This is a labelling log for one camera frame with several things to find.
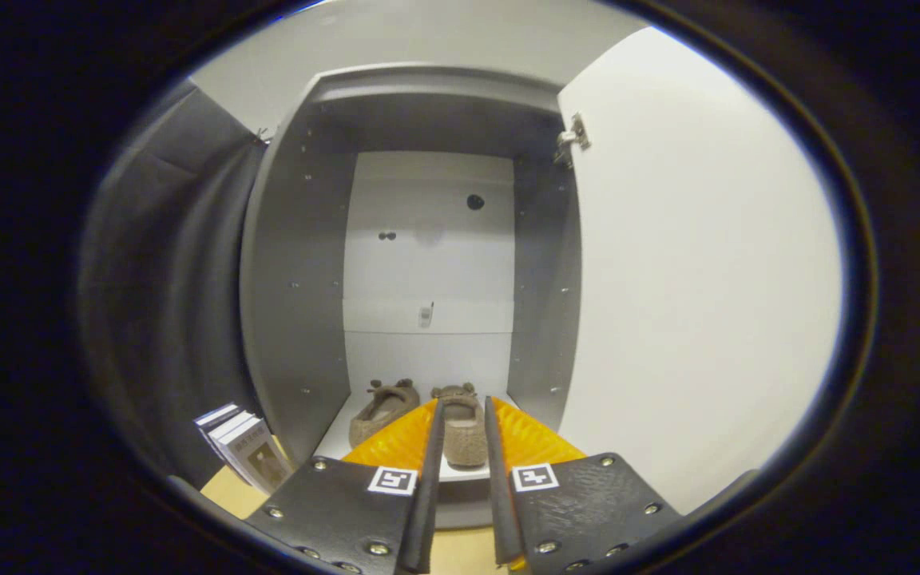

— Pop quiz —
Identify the metal door hinge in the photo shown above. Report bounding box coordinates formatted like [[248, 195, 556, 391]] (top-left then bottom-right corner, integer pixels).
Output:
[[553, 113, 591, 169]]

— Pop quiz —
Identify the white cabinet shelf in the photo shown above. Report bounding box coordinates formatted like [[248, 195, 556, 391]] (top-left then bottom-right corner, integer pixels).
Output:
[[312, 391, 521, 484]]

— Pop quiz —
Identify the grey shoe cabinet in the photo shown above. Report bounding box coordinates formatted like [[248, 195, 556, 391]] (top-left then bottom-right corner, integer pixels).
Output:
[[239, 64, 585, 529]]

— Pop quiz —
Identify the black backdrop cloth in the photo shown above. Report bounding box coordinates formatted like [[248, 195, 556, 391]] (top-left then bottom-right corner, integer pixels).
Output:
[[77, 84, 269, 488]]

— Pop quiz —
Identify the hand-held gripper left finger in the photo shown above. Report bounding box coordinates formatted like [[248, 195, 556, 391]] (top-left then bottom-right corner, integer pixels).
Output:
[[244, 397, 445, 575]]

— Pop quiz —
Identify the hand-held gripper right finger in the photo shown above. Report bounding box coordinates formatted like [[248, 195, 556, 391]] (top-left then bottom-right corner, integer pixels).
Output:
[[482, 395, 683, 573]]

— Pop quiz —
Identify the grey cover book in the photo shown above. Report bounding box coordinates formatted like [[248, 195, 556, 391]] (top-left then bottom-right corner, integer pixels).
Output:
[[220, 415, 295, 494]]

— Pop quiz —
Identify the blue cover book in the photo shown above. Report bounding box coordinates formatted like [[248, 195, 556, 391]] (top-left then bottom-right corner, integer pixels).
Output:
[[194, 403, 241, 448]]

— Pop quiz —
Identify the brown slipper shoe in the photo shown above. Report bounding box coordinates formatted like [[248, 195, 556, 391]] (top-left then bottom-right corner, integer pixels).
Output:
[[348, 379, 421, 448], [430, 383, 489, 469]]

